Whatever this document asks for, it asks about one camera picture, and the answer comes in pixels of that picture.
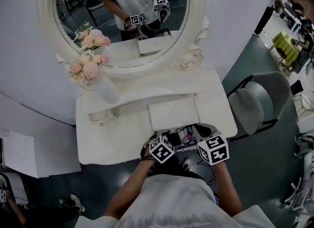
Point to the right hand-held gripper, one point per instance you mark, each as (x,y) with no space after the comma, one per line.
(213,149)

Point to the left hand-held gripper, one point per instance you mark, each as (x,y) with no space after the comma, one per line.
(162,149)

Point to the assorted makeup pieces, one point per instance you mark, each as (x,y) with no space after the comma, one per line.
(184,136)

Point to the person's right forearm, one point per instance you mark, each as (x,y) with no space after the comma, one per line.
(227,187)

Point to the person's left forearm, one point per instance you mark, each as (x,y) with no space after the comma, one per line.
(130,187)

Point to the another person's forearm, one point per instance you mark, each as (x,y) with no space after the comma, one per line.
(16,211)

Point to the person's black trousers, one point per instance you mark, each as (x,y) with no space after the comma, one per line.
(171,171)

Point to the person's white sneaker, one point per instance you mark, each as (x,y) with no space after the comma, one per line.
(185,163)
(64,203)
(78,203)

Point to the white dressing table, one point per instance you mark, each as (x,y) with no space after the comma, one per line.
(110,143)

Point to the person's white t-shirt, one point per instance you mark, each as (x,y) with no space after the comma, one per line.
(176,205)

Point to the white vase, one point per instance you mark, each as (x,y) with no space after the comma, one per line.
(106,90)

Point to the white office chair base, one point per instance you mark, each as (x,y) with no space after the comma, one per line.
(298,195)

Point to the pink and cream flower bouquet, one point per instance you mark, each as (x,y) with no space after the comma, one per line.
(90,71)

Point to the yellow-green tablecloth table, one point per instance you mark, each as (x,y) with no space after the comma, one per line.
(285,46)

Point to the white paper sheet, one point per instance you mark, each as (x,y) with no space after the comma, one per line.
(20,153)

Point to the oval white-framed mirror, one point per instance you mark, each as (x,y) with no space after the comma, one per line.
(45,13)

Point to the grey chair with black frame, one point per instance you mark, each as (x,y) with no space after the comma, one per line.
(247,109)

